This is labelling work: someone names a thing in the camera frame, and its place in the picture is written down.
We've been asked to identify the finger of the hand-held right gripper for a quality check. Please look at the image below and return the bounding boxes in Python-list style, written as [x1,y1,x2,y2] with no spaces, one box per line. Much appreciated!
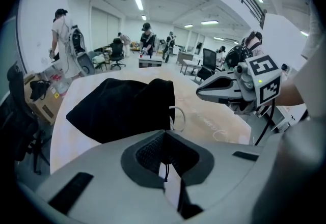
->
[196,87,243,104]
[195,70,241,93]

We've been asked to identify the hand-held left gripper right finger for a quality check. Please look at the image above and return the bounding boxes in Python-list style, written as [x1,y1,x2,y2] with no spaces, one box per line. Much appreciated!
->
[165,130,268,220]

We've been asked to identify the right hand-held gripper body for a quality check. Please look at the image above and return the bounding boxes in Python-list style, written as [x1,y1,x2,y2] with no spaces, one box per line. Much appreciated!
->
[233,54,283,117]

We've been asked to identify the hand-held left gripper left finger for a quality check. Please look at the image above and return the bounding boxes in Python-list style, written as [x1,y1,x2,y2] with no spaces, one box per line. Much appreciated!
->
[17,129,184,224]

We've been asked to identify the white hair dryer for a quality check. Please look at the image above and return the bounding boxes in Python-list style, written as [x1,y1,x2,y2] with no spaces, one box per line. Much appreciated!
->
[169,105,186,132]

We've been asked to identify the black drawstring bag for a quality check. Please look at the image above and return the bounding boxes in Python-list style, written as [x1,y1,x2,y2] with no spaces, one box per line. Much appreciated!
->
[65,77,177,183]

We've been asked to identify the person's right forearm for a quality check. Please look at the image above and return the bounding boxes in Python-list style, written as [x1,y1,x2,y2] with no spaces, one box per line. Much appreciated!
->
[273,81,307,107]

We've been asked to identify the black mesh chair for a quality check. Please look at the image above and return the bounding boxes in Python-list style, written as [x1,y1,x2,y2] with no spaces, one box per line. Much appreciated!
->
[197,47,223,81]

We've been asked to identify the brown wooden desk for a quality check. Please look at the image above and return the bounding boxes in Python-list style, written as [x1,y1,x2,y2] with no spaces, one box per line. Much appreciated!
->
[176,50,195,65]

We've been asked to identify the person's light t-shirt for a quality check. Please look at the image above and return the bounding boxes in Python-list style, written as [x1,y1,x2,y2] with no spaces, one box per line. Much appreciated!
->
[254,0,326,224]

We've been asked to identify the small white desk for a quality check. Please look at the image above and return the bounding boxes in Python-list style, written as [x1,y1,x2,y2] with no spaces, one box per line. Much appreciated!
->
[138,55,164,69]

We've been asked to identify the brown cardboard box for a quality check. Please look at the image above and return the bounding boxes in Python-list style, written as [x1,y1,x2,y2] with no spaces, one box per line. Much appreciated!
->
[23,73,65,126]

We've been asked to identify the black office chair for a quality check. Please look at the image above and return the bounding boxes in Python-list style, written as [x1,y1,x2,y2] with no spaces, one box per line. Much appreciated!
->
[0,63,52,176]
[108,37,127,71]

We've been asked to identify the clear water jug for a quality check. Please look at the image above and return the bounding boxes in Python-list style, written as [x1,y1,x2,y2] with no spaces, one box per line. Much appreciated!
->
[54,78,70,97]

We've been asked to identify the black handbag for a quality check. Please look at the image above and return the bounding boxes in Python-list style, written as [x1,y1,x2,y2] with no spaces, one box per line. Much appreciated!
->
[29,80,52,102]

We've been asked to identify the dark armchair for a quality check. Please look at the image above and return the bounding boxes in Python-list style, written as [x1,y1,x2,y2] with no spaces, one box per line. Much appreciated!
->
[88,50,111,71]

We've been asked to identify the long white desk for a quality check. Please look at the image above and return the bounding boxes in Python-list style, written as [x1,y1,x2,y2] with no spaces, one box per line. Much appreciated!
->
[37,57,67,79]

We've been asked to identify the grey hard-shell backpack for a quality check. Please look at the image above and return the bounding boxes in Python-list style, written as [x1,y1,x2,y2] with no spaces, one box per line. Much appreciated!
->
[66,25,96,76]

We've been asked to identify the white metal-frame table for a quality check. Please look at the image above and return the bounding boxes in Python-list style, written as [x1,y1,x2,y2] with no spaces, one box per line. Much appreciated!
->
[179,59,202,76]

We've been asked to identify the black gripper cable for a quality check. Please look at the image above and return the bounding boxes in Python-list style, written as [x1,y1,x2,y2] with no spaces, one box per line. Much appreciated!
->
[254,99,276,147]

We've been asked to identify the dark teal wall board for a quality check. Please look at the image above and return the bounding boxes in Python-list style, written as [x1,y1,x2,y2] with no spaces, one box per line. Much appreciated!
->
[0,18,25,107]

